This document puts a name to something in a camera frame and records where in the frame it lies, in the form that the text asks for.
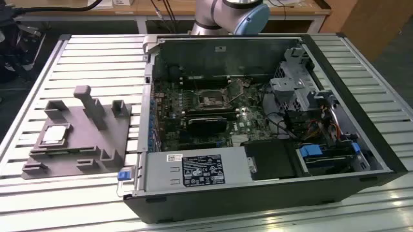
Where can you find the silver CPU with green board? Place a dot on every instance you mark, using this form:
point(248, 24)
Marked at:
point(55, 134)

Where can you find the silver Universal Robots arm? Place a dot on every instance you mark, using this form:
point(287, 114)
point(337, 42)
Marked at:
point(213, 14)

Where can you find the CPU socket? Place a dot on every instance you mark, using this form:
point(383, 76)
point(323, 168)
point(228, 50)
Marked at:
point(212, 100)

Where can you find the black graphics card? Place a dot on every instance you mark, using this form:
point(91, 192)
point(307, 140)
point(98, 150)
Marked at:
point(206, 126)

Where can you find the black RAM stick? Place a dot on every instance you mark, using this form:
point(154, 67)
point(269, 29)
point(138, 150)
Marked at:
point(226, 117)

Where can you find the green motherboard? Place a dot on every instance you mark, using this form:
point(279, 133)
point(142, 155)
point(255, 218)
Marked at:
point(251, 125)

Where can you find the grey power supply with label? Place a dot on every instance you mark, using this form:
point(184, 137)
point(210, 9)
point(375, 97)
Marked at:
point(161, 169)

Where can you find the black plastic shroud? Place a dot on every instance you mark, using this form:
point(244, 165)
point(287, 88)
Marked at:
point(275, 159)

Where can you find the grey metal disk bay cage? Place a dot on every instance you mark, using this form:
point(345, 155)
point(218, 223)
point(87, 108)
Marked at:
point(291, 89)

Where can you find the blue case latch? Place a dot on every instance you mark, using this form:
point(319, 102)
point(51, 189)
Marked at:
point(125, 175)

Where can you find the blue disk carrier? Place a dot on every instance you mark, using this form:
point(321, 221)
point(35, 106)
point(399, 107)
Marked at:
point(311, 151)

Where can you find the black open PC case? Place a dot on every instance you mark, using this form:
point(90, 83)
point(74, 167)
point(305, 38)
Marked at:
point(226, 207)

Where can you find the grey plastic parts rack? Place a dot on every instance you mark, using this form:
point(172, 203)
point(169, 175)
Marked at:
point(83, 145)

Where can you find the green RAM stick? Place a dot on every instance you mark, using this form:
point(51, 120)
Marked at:
point(62, 151)

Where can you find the small blue bay clip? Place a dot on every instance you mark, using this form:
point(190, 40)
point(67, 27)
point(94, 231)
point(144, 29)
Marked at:
point(356, 148)

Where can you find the brown wooden cabinet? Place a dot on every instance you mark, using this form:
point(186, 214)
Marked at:
point(371, 21)

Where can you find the black equipment stand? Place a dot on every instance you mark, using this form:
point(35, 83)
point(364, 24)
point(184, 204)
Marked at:
point(17, 48)

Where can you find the wooden desk with white frame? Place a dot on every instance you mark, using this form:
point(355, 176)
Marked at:
point(129, 10)

